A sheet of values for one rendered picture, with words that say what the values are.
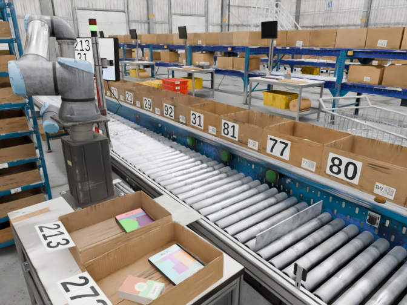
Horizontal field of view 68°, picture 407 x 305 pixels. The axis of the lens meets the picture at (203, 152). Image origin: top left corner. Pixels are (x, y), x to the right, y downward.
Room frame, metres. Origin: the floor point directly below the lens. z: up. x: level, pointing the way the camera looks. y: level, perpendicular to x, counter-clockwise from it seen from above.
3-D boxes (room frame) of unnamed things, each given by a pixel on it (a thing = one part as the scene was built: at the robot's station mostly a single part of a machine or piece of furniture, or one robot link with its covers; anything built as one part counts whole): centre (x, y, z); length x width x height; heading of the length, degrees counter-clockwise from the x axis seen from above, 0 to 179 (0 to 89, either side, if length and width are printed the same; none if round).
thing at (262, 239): (1.14, -0.39, 0.76); 0.46 x 0.01 x 0.09; 128
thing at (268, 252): (1.12, -0.41, 0.72); 0.52 x 0.05 x 0.05; 128
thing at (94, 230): (1.08, 0.37, 0.80); 0.38 x 0.28 x 0.10; 129
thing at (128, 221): (1.14, 0.29, 0.78); 0.19 x 0.14 x 0.02; 35
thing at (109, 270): (0.81, 0.16, 0.80); 0.38 x 0.28 x 0.10; 133
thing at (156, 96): (2.88, 0.37, 0.96); 0.39 x 0.29 x 0.17; 37
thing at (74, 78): (1.43, 0.60, 1.37); 0.17 x 0.15 x 0.18; 112
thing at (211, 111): (2.26, -0.11, 0.96); 0.39 x 0.29 x 0.17; 38
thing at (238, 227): (1.27, -0.29, 0.72); 0.52 x 0.05 x 0.05; 128
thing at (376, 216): (1.11, -0.72, 0.81); 0.05 x 0.02 x 0.07; 38
